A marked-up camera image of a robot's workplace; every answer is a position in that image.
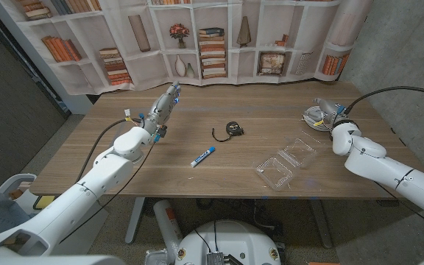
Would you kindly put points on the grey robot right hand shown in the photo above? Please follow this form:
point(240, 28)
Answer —
point(331, 110)

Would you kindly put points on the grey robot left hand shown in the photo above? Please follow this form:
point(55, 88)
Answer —
point(160, 110)

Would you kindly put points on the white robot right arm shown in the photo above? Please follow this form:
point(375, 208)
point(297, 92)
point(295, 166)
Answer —
point(381, 165)

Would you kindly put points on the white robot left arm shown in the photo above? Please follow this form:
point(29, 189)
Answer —
point(98, 176)

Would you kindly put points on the blue and white marker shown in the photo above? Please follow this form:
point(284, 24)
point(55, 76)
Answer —
point(201, 157)

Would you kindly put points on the black tape measure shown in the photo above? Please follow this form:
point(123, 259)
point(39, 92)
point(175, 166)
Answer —
point(234, 129)

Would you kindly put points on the clear plastic clamshell container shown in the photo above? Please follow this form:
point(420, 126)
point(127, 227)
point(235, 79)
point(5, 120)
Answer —
point(274, 173)

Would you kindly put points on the printed bookshelf backdrop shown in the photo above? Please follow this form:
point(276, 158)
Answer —
point(215, 22)

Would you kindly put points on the white table leg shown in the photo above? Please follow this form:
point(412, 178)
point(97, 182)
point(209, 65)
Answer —
point(134, 221)
point(321, 224)

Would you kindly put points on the yellow and black object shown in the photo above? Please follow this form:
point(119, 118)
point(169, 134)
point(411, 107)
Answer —
point(42, 201)

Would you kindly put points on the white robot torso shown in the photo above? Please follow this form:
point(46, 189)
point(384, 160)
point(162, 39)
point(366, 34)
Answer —
point(230, 243)

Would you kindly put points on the white chair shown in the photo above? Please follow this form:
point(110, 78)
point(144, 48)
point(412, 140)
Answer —
point(11, 184)

